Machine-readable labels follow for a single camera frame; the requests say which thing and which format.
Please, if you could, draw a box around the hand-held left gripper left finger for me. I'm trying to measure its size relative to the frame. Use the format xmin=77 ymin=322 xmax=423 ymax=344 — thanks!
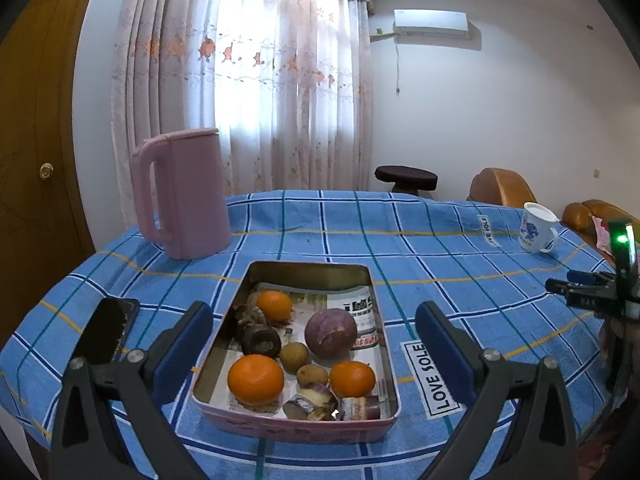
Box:
xmin=47 ymin=301 xmax=215 ymax=480

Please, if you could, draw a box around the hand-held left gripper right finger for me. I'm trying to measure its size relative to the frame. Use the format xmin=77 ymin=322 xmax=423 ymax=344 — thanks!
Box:
xmin=415 ymin=301 xmax=583 ymax=480

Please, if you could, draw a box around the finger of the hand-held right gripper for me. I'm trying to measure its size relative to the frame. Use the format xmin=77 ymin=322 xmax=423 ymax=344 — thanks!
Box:
xmin=567 ymin=270 xmax=618 ymax=285
xmin=545 ymin=280 xmax=620 ymax=309

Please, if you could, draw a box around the orange tangerine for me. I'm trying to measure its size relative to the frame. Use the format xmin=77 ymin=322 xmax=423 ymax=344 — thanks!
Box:
xmin=329 ymin=360 xmax=376 ymax=399
xmin=227 ymin=354 xmax=285 ymax=406
xmin=256 ymin=290 xmax=293 ymax=325

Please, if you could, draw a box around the brown kiwi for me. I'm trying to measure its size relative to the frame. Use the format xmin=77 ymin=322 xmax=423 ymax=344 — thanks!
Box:
xmin=279 ymin=341 xmax=310 ymax=375
xmin=296 ymin=364 xmax=330 ymax=388

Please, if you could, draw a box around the purple passion fruit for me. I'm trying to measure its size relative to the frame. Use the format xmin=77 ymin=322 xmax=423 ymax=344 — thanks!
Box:
xmin=304 ymin=309 xmax=358 ymax=359

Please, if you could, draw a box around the pink metal tin box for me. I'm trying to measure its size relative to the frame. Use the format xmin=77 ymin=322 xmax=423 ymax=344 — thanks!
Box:
xmin=191 ymin=261 xmax=402 ymax=445

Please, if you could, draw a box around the pink cloth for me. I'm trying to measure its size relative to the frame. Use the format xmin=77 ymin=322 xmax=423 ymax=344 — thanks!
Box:
xmin=591 ymin=215 xmax=616 ymax=251

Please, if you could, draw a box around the brown leather armchair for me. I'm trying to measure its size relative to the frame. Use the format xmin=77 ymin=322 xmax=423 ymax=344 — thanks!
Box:
xmin=562 ymin=200 xmax=640 ymax=261
xmin=468 ymin=167 xmax=538 ymax=208

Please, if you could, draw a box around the white blue printed cup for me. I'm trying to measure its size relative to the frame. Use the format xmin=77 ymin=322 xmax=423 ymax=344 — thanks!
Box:
xmin=517 ymin=202 xmax=561 ymax=255

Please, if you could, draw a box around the black smartphone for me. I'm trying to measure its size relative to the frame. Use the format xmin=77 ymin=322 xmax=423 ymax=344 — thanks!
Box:
xmin=85 ymin=297 xmax=141 ymax=367

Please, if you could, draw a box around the blue plaid tablecloth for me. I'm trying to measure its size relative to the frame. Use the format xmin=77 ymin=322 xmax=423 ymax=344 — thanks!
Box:
xmin=0 ymin=189 xmax=623 ymax=480

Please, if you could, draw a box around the newspaper lining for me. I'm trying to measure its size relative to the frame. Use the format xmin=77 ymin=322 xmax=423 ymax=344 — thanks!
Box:
xmin=220 ymin=285 xmax=393 ymax=418

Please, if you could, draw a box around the pink electric kettle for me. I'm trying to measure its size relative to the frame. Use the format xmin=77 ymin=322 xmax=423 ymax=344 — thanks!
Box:
xmin=131 ymin=128 xmax=233 ymax=261

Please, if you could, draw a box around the dark round stool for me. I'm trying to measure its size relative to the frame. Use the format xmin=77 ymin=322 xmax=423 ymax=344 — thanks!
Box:
xmin=375 ymin=165 xmax=438 ymax=195

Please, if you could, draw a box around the floral sheer curtain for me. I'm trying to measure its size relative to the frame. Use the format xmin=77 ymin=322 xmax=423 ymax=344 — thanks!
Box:
xmin=110 ymin=0 xmax=376 ymax=211

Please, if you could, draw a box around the brown wooden door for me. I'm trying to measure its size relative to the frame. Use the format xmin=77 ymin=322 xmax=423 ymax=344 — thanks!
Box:
xmin=0 ymin=0 xmax=108 ymax=351

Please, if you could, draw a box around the white air conditioner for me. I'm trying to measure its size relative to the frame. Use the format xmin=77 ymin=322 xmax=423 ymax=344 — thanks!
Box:
xmin=392 ymin=8 xmax=471 ymax=38

